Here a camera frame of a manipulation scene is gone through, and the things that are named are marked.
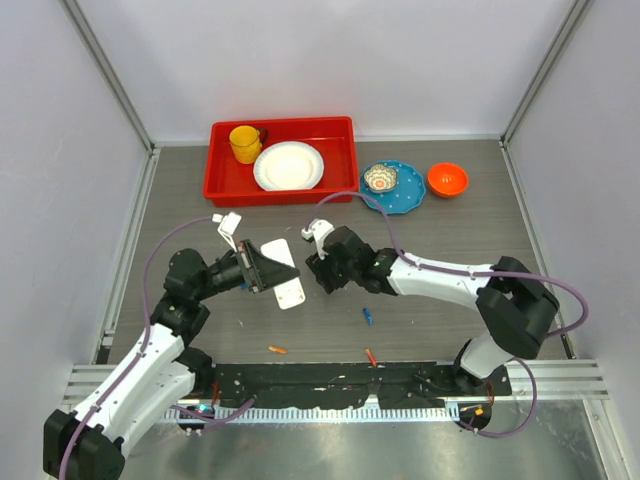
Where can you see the blue dotted plate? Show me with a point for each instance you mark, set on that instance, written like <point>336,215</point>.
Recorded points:
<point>408,194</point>

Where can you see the blue battery right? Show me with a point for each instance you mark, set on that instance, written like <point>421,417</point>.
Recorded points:
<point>368,317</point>

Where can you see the white paper plate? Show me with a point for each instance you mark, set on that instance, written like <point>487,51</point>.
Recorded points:
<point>289,166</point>

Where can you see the orange plastic bowl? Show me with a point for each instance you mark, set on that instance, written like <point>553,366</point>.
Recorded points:
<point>447,180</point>

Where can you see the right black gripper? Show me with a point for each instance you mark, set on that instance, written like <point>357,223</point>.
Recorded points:
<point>321,269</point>

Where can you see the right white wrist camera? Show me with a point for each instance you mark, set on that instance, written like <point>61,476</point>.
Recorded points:
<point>316,233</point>

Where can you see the small patterned bowl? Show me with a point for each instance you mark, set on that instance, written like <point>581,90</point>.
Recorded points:
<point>381,178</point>

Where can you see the red battery near base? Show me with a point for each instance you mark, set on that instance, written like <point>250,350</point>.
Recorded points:
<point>371,357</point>

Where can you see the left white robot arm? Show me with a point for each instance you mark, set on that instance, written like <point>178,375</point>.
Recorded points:
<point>94,440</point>

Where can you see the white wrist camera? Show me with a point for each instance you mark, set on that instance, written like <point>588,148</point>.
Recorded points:
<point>316,233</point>
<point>226,226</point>

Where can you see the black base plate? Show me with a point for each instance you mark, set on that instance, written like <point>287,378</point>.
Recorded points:
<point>338,386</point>

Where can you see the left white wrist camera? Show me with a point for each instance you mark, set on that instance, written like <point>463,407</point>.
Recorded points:
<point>226,226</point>

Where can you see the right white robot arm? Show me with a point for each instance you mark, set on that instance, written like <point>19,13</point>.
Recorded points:
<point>516,308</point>

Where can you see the white remote control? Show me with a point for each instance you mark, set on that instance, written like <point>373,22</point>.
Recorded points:
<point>284,275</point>

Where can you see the yellow mug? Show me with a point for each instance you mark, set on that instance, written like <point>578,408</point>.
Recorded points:
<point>247,142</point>

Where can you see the slotted cable duct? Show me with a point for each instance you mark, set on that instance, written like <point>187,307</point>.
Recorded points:
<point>366,414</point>

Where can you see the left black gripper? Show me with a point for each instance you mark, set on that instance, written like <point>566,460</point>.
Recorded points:
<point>264,272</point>

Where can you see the red plastic tray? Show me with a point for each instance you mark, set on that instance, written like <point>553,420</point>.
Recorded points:
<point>229,183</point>

